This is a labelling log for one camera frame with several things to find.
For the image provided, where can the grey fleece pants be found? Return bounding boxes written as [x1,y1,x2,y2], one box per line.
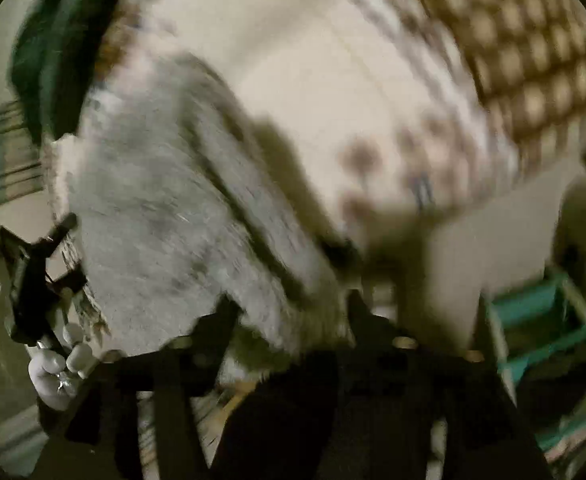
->
[47,54,353,382]

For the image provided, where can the striped green curtain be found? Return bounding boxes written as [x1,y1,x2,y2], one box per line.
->
[0,101,43,205]

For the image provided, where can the floral bed quilt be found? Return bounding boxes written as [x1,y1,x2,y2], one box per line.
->
[40,0,586,256]

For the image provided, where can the teal laundry rack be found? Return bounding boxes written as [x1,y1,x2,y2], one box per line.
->
[477,266,586,453]

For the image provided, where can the white gloved left hand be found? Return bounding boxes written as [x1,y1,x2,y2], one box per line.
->
[28,323,98,412]

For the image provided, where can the dark green blanket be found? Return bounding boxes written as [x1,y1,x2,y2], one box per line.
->
[9,0,118,146]

